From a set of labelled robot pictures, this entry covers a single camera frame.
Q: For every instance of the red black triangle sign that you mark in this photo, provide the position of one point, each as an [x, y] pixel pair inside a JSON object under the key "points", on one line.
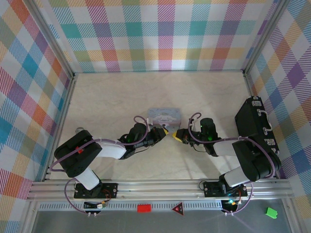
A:
{"points": [[178, 209]]}

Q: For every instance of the green yellow power connector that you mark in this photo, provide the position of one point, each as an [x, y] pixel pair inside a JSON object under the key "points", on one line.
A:
{"points": [[232, 202], [102, 205]]}

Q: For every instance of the red toy block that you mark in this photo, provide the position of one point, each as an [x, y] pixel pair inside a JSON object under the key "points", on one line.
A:
{"points": [[143, 209]]}

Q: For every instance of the black briefcase with metal latches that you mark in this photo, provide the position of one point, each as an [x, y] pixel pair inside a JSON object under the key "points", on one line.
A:
{"points": [[252, 121]]}

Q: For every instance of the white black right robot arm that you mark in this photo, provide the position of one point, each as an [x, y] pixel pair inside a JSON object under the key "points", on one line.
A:
{"points": [[255, 160]]}

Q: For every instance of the aluminium frame post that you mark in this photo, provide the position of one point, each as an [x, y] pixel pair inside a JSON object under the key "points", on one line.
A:
{"points": [[264, 36], [51, 38]]}

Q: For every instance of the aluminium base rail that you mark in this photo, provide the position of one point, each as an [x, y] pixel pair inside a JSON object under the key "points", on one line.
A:
{"points": [[158, 189]]}

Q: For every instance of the small black padlock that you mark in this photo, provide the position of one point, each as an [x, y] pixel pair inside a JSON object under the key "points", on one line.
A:
{"points": [[165, 126]]}

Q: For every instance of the green toy block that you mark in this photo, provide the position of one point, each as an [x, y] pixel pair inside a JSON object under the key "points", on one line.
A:
{"points": [[271, 212]]}

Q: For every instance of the lavender patterned pouch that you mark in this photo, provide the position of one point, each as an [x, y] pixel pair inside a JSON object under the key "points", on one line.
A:
{"points": [[165, 116]]}

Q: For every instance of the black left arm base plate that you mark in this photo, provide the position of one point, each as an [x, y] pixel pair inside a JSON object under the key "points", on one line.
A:
{"points": [[110, 190]]}

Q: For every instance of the red toy microphone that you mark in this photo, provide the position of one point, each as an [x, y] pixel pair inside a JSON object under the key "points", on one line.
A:
{"points": [[79, 130]]}

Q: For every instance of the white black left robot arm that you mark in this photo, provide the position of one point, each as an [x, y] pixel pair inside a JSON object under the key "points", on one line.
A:
{"points": [[80, 155]]}

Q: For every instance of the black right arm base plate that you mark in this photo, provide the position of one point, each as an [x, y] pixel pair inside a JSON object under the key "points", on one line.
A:
{"points": [[210, 189]]}

